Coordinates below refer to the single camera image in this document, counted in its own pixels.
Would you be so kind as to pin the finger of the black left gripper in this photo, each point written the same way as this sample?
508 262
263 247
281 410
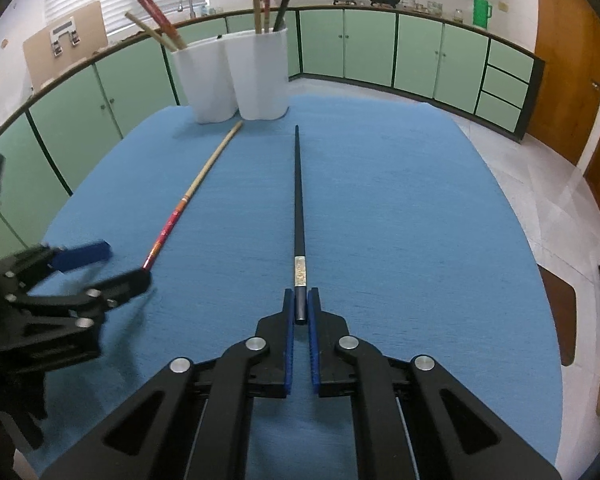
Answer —
120 289
69 259

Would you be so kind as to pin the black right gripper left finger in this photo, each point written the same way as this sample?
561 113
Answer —
191 420

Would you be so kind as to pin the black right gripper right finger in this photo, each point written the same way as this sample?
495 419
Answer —
413 419

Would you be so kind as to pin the red orange bamboo chopstick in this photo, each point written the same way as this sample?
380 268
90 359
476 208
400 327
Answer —
175 215

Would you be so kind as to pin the black chopstick silver band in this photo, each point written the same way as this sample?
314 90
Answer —
300 315

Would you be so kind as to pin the red striped bamboo chopstick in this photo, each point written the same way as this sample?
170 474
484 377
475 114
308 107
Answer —
166 26

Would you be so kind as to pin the chrome kitchen faucet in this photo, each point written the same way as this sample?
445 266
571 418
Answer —
187 5

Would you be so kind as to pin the green lower kitchen cabinets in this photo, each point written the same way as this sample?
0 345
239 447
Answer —
57 138

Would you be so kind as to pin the brown cardboard board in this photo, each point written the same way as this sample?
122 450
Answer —
64 42

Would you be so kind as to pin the blue table mat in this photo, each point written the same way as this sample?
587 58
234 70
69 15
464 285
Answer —
350 296

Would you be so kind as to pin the bamboo chopstick in holder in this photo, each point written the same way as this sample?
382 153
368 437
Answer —
163 40

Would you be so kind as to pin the white double utensil holder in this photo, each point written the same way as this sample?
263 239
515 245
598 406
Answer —
241 73

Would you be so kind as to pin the green thermos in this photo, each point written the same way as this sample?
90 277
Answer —
481 13

